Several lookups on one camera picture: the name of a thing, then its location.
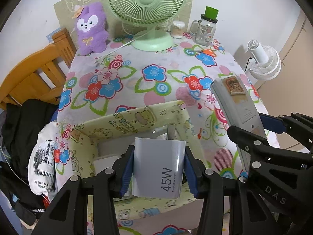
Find beige door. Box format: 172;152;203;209
254;7;313;150

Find purple plush toy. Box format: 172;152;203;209
73;2;109;56

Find black clothing pile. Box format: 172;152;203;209
0;99;58;177

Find yellow printed storage box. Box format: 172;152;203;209
71;100;208;222

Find orange handled scissors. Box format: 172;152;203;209
191;49;216;57

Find white floor fan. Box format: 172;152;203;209
246;39;282;80

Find wooden chair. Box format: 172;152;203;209
0;28;77;110

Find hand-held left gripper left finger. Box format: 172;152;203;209
32;145;135;235

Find white power charger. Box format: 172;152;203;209
131;126;187;199

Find green printed backing panel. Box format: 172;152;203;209
53;0;193;42

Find glass mug jar green lid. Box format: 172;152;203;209
189;6;219;46

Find black backpack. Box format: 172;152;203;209
0;162;47;226

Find white remote control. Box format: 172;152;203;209
210;75;268;174

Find blue tape strip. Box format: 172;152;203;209
46;29;60;42

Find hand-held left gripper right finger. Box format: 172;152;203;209
184;146;230;235

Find cotton swab container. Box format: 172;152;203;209
171;21;185;39

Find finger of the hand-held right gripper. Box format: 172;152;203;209
259;113;313;153
227;125;272;162

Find white fan cable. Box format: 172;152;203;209
105;32;152;55

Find green desk fan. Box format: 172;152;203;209
108;0;185;52

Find white printed tote bag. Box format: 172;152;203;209
28;125;64;196

